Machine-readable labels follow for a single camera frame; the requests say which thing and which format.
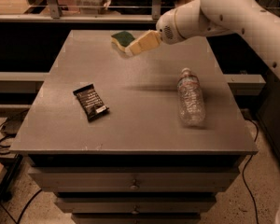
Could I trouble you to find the black cables left floor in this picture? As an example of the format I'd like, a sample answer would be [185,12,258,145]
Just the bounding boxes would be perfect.
[0,109,43,224]

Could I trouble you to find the black snack bar wrapper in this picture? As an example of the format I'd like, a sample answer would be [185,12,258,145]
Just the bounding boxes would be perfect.
[73,84,109,121]

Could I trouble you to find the grey drawer cabinet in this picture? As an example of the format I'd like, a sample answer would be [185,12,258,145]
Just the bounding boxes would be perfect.
[11,31,257,224]

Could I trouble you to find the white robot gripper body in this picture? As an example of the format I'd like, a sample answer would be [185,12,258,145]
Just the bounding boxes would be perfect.
[156,9,184,45]

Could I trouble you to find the top drawer knob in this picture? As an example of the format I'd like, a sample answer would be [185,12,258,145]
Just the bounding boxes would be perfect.
[130,179,139,190]

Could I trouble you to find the clear plastic water bottle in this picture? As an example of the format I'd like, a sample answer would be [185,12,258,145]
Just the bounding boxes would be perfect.
[177,68,205,126]

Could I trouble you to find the drawer knob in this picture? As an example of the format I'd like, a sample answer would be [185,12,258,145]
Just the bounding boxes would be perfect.
[131,206,139,215]
[130,179,139,190]

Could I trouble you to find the clear plastic container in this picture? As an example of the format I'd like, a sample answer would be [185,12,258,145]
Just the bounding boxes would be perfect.
[74,0,110,15]

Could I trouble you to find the black cable right floor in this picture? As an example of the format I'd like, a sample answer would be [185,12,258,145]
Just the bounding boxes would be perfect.
[241,119,260,224]

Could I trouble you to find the grey power box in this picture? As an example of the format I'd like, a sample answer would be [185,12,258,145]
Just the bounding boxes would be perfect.
[0,113,25,135]

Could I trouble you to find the black bag behind rail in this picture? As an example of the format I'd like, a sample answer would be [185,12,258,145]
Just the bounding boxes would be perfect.
[109,0,175,16]

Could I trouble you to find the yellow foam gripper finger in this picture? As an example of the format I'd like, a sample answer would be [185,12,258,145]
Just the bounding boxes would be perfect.
[125,30,161,56]

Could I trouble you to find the green and yellow sponge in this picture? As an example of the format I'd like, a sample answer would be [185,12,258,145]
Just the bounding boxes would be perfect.
[111,31,134,51]

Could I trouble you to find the metal guard rail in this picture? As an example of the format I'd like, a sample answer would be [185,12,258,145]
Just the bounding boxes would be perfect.
[0,0,280,23]

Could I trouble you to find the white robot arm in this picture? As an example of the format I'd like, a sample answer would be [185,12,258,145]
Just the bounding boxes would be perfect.
[125,0,280,80]

